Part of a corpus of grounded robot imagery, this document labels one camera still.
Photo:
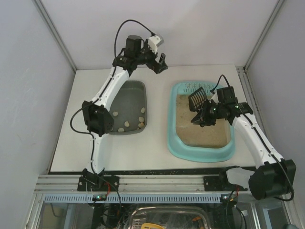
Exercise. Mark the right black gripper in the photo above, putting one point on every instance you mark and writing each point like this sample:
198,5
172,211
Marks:
205,113

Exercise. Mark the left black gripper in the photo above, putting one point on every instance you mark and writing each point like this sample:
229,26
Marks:
156,64

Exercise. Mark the black litter scoop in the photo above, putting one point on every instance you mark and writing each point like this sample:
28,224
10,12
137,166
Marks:
197,99

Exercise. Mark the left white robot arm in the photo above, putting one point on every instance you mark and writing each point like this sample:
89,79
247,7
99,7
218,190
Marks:
96,112

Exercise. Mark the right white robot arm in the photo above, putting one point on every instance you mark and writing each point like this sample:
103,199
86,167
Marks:
274,175

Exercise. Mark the beige cat litter sand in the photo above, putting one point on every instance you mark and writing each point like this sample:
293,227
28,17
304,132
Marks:
215,136

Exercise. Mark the dark grey plastic bin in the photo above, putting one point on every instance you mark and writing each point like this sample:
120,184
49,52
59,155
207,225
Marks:
128,102

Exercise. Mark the clear plastic tub below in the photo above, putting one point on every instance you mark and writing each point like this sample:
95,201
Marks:
168,217

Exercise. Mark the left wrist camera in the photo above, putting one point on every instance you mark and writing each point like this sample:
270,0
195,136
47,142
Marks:
132,46

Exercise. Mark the aluminium front rail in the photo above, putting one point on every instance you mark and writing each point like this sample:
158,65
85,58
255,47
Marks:
128,184

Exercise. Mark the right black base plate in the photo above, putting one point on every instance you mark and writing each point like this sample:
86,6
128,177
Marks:
215,183

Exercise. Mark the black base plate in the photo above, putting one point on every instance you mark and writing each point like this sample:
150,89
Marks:
215,183
93,183

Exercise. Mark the blue slotted cable duct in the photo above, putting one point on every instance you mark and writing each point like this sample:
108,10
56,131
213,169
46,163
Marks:
134,198

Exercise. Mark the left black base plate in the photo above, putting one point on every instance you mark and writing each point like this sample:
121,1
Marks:
93,183

